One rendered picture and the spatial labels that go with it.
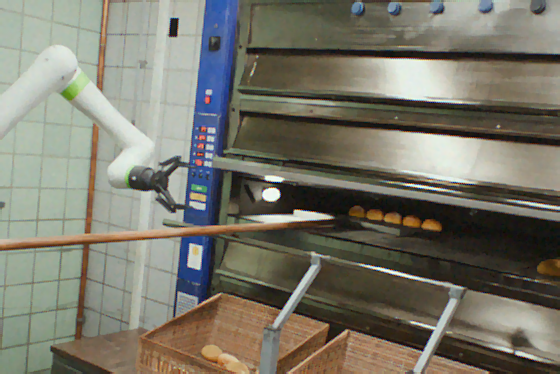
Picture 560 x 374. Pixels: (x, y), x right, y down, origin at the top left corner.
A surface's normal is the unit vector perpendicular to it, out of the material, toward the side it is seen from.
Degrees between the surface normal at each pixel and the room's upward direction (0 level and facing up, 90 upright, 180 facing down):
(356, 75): 70
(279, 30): 90
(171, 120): 90
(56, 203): 90
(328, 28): 91
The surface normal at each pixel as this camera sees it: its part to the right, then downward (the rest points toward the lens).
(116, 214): -0.61, 0.04
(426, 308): -0.54, -0.29
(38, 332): 0.78, 0.18
